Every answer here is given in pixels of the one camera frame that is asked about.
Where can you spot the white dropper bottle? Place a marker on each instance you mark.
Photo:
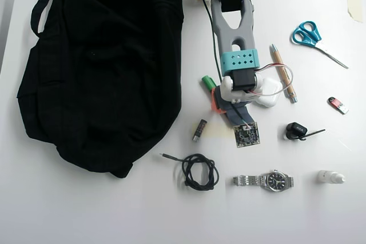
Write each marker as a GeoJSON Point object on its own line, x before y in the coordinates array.
{"type": "Point", "coordinates": [328, 176]}

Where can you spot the red USB stick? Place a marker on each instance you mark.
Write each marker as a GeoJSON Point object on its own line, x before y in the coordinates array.
{"type": "Point", "coordinates": [338, 105]}

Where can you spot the silver metal wristwatch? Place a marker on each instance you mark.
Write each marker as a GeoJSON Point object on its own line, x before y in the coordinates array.
{"type": "Point", "coordinates": [271, 181]}

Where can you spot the beige masking tape strip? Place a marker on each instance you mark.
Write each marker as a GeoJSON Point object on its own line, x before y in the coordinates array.
{"type": "Point", "coordinates": [355, 5]}

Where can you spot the wooden ballpoint pen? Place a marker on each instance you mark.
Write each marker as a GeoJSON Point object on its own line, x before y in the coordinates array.
{"type": "Point", "coordinates": [283, 72]}

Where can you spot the bare camera circuit board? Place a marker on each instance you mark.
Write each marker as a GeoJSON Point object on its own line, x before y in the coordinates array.
{"type": "Point", "coordinates": [246, 134]}

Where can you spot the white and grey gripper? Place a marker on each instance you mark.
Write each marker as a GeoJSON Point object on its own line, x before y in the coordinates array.
{"type": "Point", "coordinates": [218, 104]}

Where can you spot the white earbuds case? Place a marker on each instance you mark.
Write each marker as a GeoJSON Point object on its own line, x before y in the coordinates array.
{"type": "Point", "coordinates": [270, 95]}

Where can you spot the black fabric bag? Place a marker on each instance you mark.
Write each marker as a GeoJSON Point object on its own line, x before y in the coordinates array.
{"type": "Point", "coordinates": [100, 69]}

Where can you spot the green whiteboard marker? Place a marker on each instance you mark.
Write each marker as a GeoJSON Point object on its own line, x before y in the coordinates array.
{"type": "Point", "coordinates": [208, 82]}

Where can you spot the beige masking tape patch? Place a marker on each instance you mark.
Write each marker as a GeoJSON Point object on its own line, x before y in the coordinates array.
{"type": "Point", "coordinates": [217, 130]}

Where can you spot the black bluetooth headset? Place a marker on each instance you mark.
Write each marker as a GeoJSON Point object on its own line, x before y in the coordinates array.
{"type": "Point", "coordinates": [296, 131]}

